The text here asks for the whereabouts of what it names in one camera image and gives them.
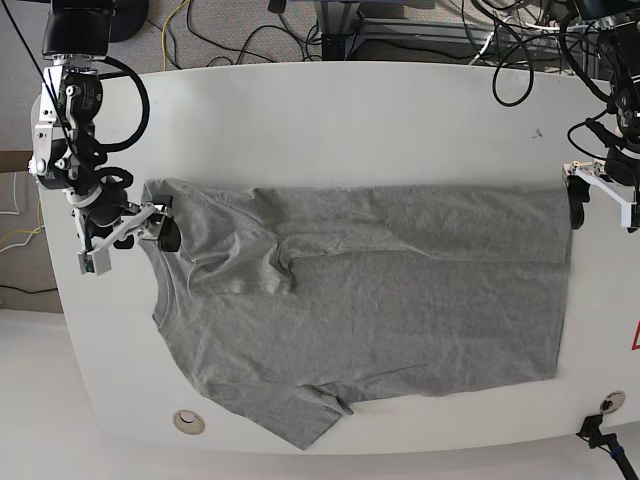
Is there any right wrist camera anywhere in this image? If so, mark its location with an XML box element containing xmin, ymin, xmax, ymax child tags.
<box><xmin>77</xmin><ymin>248</ymin><xmax>111</xmax><ymax>275</ymax></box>

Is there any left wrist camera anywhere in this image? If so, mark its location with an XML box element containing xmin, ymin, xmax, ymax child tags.
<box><xmin>620</xmin><ymin>201</ymin><xmax>640</xmax><ymax>232</ymax></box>

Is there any aluminium frame rail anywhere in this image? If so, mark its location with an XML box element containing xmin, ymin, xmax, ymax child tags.
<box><xmin>355</xmin><ymin>17</ymin><xmax>586</xmax><ymax>51</ymax></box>

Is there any yellow cable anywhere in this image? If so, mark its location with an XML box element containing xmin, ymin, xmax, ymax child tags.
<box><xmin>161</xmin><ymin>0</ymin><xmax>193</xmax><ymax>72</ymax></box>

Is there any black clamp with cable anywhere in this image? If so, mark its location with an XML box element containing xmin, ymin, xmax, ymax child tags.
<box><xmin>576</xmin><ymin>414</ymin><xmax>639</xmax><ymax>480</ymax></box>

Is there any round silver table grommet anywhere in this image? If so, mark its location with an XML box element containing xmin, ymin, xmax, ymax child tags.
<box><xmin>600</xmin><ymin>391</ymin><xmax>626</xmax><ymax>415</ymax></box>

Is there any red warning sticker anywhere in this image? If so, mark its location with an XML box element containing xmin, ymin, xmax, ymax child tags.
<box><xmin>631</xmin><ymin>321</ymin><xmax>640</xmax><ymax>351</ymax></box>

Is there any grey T-shirt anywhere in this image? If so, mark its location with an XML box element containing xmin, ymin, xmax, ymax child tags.
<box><xmin>143</xmin><ymin>179</ymin><xmax>571</xmax><ymax>449</ymax></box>

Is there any black table leg post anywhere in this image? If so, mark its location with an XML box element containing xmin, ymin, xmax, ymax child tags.
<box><xmin>315</xmin><ymin>1</ymin><xmax>360</xmax><ymax>61</ymax></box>

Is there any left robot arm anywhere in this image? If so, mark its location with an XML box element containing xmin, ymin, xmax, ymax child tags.
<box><xmin>558</xmin><ymin>1</ymin><xmax>639</xmax><ymax>233</ymax></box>

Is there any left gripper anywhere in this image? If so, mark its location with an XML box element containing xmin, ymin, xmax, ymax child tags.
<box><xmin>563</xmin><ymin>149</ymin><xmax>639</xmax><ymax>230</ymax></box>

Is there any round dark stand base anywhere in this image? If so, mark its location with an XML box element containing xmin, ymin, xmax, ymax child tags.
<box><xmin>110</xmin><ymin>0</ymin><xmax>149</xmax><ymax>43</ymax></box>

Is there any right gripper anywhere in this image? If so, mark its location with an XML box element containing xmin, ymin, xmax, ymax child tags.
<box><xmin>72</xmin><ymin>172</ymin><xmax>181</xmax><ymax>253</ymax></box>

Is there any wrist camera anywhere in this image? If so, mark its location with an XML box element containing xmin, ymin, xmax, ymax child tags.
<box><xmin>77</xmin><ymin>248</ymin><xmax>111</xmax><ymax>275</ymax></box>
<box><xmin>620</xmin><ymin>201</ymin><xmax>640</xmax><ymax>232</ymax></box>

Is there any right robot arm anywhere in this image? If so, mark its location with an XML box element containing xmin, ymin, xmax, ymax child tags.
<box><xmin>29</xmin><ymin>1</ymin><xmax>181</xmax><ymax>254</ymax></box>

